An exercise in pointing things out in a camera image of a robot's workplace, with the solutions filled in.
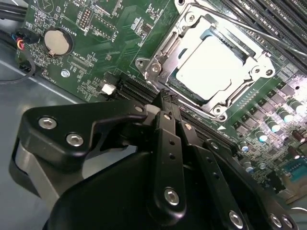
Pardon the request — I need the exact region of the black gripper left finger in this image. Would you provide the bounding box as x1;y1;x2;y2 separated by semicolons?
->
9;92;188;226

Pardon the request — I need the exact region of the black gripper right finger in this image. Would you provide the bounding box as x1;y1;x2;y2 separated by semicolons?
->
170;97;299;230

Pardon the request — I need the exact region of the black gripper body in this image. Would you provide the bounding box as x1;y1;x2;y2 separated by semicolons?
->
42;152;225;230

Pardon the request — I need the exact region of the CPU with silver top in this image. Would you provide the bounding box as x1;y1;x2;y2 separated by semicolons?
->
167;14;257;106

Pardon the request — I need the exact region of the metal socket cover frame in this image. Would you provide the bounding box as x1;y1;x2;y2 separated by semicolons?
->
153;8;264;110

